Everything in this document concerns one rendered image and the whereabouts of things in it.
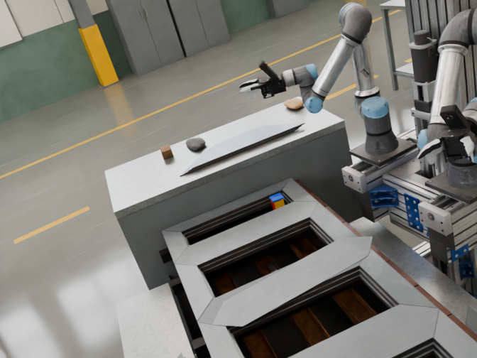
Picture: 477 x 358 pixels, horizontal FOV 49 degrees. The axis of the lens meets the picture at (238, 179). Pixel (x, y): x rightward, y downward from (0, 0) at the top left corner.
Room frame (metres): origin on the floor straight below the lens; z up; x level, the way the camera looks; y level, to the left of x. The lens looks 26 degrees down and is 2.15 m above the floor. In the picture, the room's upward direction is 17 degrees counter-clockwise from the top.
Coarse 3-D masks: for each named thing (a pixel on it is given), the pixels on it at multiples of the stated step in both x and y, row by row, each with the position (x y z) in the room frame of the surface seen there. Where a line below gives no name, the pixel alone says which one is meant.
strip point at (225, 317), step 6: (222, 306) 1.60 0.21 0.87; (228, 306) 1.59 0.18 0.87; (222, 312) 1.57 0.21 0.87; (228, 312) 1.56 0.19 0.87; (216, 318) 1.55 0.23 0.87; (222, 318) 1.54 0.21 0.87; (228, 318) 1.53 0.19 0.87; (234, 318) 1.52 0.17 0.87; (216, 324) 1.52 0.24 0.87; (222, 324) 1.51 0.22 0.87; (228, 324) 1.50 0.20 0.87; (234, 324) 1.49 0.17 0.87; (240, 324) 1.48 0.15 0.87
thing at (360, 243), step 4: (348, 240) 1.77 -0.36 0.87; (352, 240) 1.76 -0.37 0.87; (356, 240) 1.75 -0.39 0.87; (360, 240) 1.74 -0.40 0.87; (364, 240) 1.74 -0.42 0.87; (352, 244) 1.73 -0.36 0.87; (356, 244) 1.72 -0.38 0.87; (360, 244) 1.72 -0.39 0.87; (364, 244) 1.71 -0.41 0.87; (368, 244) 1.70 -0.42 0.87; (360, 248) 1.69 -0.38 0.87; (364, 248) 1.69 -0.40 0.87; (368, 248) 1.68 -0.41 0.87; (364, 252) 1.66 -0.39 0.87; (368, 252) 1.65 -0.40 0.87
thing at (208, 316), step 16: (240, 208) 2.32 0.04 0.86; (256, 208) 2.32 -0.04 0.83; (208, 224) 2.28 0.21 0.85; (224, 224) 2.28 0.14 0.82; (304, 224) 2.02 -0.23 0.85; (256, 240) 1.98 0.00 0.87; (272, 240) 1.99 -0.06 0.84; (224, 256) 1.95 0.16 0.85; (240, 256) 1.95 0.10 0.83; (208, 272) 1.92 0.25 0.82; (352, 272) 1.59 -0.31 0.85; (208, 288) 1.77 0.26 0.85; (240, 288) 1.68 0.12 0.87; (320, 288) 1.56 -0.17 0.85; (336, 288) 1.56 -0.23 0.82; (288, 304) 1.53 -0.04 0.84; (304, 304) 1.53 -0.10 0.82; (208, 320) 1.55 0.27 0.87; (256, 320) 1.51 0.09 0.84; (240, 352) 1.38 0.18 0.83; (416, 352) 1.14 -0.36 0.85; (432, 352) 1.14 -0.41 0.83; (448, 352) 1.09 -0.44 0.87
